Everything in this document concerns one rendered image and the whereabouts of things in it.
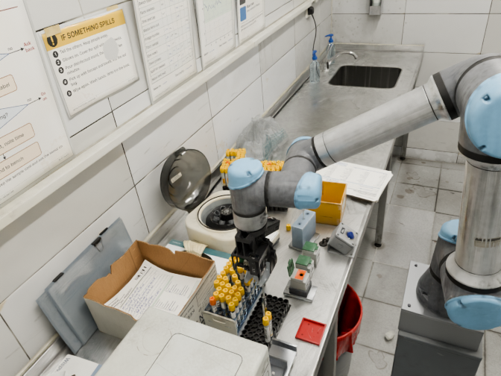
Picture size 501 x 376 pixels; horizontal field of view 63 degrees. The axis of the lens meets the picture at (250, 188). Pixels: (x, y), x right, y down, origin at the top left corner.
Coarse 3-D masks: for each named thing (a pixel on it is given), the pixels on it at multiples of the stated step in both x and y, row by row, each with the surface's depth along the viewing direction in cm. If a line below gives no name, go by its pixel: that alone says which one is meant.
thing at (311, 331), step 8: (304, 320) 115; (312, 320) 114; (304, 328) 112; (312, 328) 112; (320, 328) 112; (296, 336) 110; (304, 336) 110; (312, 336) 110; (320, 336) 110; (320, 344) 108
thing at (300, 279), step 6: (294, 270) 120; (300, 270) 120; (294, 276) 118; (300, 276) 118; (306, 276) 119; (294, 282) 119; (300, 282) 118; (306, 282) 118; (294, 288) 120; (300, 288) 119; (306, 288) 119
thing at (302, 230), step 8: (304, 216) 137; (312, 216) 137; (296, 224) 134; (304, 224) 134; (312, 224) 139; (296, 232) 134; (304, 232) 134; (312, 232) 141; (296, 240) 136; (304, 240) 136; (312, 240) 140; (296, 248) 138
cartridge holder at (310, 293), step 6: (288, 282) 125; (288, 288) 123; (312, 288) 122; (288, 294) 122; (294, 294) 121; (300, 294) 120; (306, 294) 119; (312, 294) 120; (306, 300) 120; (312, 300) 119
